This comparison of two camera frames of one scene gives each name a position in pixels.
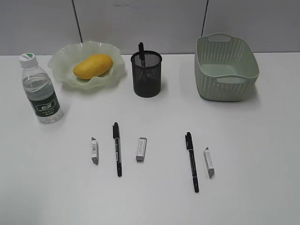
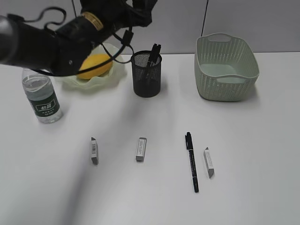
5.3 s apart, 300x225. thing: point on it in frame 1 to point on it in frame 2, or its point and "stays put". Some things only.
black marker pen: (116, 130) to (153, 55)
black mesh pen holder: (146, 79) stays put
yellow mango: (97, 65) stays put
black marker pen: (189, 146) stays put
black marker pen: (142, 55) to (157, 61)
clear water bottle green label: (40, 90) stays put
